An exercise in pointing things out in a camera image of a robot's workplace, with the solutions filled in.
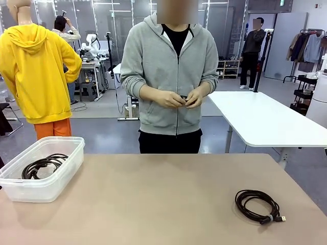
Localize clear plastic storage bin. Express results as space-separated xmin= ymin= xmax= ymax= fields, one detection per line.
xmin=0 ymin=136 xmax=86 ymax=203

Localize white workbench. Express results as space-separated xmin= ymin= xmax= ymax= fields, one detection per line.
xmin=80 ymin=59 xmax=108 ymax=101

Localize beige mannequin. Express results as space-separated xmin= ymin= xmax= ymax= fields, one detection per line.
xmin=6 ymin=0 xmax=33 ymax=26

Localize dark step stool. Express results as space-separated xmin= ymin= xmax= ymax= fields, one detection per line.
xmin=78 ymin=81 xmax=100 ymax=102

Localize person's right hand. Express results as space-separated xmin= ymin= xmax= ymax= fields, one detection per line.
xmin=154 ymin=90 xmax=183 ymax=109

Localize navy hanging jacket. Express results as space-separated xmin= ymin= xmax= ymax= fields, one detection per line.
xmin=291 ymin=33 xmax=311 ymax=63

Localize person's right forearm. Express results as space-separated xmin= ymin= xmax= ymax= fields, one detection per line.
xmin=139 ymin=84 xmax=159 ymax=103

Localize thick black power cable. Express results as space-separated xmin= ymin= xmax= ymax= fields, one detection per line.
xmin=21 ymin=153 xmax=69 ymax=180

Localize black camera tripod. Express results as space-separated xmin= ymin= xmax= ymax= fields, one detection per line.
xmin=105 ymin=32 xmax=115 ymax=77

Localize light blue hanging shirt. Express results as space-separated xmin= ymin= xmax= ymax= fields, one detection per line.
xmin=303 ymin=34 xmax=323 ymax=63

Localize person's left hand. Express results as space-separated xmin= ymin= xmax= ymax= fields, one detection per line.
xmin=184 ymin=89 xmax=204 ymax=109

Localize black pole stand white top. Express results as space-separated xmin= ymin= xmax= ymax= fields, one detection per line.
xmin=251 ymin=29 xmax=274 ymax=93

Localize white cylindrical machine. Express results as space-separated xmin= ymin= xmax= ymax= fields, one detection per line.
xmin=305 ymin=70 xmax=327 ymax=128

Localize large white table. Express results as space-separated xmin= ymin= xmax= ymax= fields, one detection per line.
xmin=207 ymin=91 xmax=327 ymax=169

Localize black utility cart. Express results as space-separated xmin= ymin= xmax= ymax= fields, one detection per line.
xmin=290 ymin=75 xmax=319 ymax=116

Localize person's left forearm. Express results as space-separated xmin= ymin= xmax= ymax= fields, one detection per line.
xmin=199 ymin=80 xmax=213 ymax=96

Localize black USB cable gray strap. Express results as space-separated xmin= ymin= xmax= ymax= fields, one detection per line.
xmin=235 ymin=189 xmax=287 ymax=226

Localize person in gray hoodie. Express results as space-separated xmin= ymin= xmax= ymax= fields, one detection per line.
xmin=120 ymin=12 xmax=220 ymax=154

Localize orange shorts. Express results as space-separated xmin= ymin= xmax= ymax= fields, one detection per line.
xmin=33 ymin=117 xmax=73 ymax=141

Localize yellow hoodie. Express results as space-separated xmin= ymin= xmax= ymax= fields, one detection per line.
xmin=0 ymin=22 xmax=83 ymax=125

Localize black folding chair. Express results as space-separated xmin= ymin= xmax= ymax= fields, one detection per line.
xmin=0 ymin=102 xmax=24 ymax=137

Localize black clothes rack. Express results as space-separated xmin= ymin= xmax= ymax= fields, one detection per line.
xmin=283 ymin=29 xmax=327 ymax=84

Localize white standing desk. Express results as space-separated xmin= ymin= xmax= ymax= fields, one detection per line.
xmin=112 ymin=63 xmax=141 ymax=121

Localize beige hanging coat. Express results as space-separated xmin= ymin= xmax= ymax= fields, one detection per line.
xmin=286 ymin=33 xmax=301 ymax=62

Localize background person in dark clothes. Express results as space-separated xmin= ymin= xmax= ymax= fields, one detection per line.
xmin=239 ymin=17 xmax=267 ymax=90

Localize background person with black cap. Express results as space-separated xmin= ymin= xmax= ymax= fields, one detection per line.
xmin=52 ymin=10 xmax=82 ymax=105

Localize wooden shoe rack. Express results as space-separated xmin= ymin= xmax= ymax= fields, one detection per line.
xmin=217 ymin=60 xmax=241 ymax=80

